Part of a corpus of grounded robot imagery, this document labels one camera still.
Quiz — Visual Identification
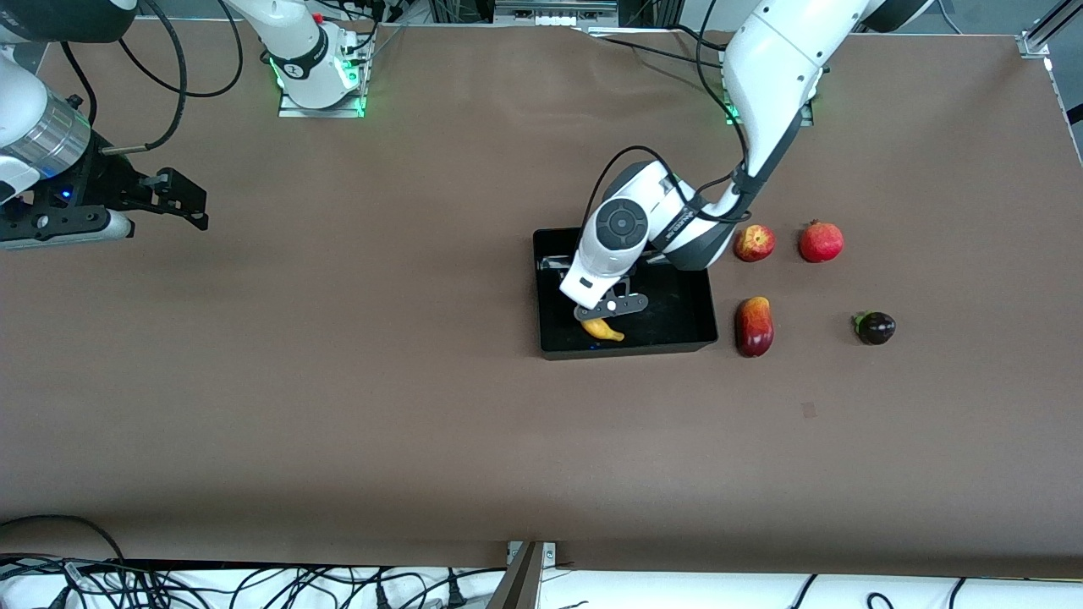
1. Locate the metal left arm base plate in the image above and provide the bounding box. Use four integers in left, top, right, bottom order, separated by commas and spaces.
722, 93, 816, 128

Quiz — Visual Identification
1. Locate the red apple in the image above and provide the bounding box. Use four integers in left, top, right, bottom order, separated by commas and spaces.
733, 224, 777, 263

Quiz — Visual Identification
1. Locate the grey metal post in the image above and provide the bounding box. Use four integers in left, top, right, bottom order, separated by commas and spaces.
487, 541, 559, 609

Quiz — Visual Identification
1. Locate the black plastic box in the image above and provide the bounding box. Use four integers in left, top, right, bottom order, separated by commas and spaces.
532, 222, 719, 361

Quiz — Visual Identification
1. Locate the red yellow mango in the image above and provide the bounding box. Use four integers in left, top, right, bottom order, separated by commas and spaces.
734, 296, 775, 359

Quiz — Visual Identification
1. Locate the red pomegranate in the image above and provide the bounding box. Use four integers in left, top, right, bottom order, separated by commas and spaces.
799, 219, 845, 264

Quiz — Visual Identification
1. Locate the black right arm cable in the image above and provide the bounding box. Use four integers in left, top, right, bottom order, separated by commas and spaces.
59, 0, 246, 155

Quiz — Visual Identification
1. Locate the dark purple eggplant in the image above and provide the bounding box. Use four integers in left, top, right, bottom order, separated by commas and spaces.
852, 310, 897, 346

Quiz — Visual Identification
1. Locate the aluminium frame profile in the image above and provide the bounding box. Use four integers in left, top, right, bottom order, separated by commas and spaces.
1018, 0, 1083, 162

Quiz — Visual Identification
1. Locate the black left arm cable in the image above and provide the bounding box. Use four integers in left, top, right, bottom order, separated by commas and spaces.
584, 145, 805, 225

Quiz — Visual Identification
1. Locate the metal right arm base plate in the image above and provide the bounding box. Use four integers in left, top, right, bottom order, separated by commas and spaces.
278, 47, 373, 119

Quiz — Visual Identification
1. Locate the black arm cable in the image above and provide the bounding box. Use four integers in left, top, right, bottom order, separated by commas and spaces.
584, 145, 805, 225
59, 0, 246, 155

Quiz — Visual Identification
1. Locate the black table cable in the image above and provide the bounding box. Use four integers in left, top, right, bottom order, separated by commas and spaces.
667, 24, 739, 53
588, 34, 730, 70

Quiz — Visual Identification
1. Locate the tangled black floor cable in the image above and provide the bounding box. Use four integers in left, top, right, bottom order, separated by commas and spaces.
0, 554, 509, 609

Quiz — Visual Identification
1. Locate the white power strip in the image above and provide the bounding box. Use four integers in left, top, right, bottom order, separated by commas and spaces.
493, 0, 620, 28

